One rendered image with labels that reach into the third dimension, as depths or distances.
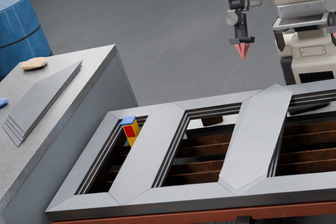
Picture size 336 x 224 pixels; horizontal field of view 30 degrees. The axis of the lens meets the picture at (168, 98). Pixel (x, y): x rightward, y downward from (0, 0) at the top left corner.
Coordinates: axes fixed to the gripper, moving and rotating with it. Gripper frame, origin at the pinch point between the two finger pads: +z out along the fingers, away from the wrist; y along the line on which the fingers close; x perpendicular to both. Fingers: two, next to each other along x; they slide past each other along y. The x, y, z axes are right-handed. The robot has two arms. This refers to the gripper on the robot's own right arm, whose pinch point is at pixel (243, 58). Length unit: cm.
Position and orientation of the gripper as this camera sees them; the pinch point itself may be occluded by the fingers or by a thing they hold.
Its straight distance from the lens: 280.1
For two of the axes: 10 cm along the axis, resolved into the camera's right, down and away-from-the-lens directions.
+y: 8.8, -0.7, -4.7
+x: 4.7, -0.8, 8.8
